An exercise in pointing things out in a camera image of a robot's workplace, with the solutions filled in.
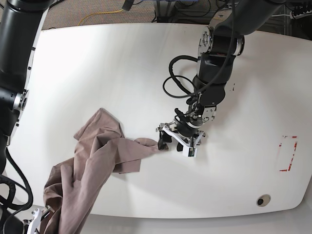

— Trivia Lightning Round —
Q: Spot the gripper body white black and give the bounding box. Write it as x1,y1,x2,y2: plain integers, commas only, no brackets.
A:
156,117,206,157
23,206,54,234

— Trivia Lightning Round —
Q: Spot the mauve brown T-shirt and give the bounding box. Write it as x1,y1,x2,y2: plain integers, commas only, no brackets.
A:
40,108,158,234

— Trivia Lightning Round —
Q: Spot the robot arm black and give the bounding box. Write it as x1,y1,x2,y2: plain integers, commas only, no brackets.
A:
0,0,53,234
156,0,285,157

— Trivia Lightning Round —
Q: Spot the red tape rectangle marker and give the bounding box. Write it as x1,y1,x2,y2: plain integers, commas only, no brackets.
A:
276,136,298,172

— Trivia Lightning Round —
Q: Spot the white power strip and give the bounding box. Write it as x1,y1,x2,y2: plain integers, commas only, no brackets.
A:
290,5,312,20

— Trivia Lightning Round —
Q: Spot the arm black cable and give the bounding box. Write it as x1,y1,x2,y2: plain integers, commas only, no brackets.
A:
0,146,34,215
162,55,203,99

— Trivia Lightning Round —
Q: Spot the right table cable grommet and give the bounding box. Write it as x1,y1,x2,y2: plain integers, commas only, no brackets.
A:
256,194,271,207

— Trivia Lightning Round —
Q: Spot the yellow floor cable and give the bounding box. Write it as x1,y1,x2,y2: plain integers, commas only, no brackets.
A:
78,7,125,26

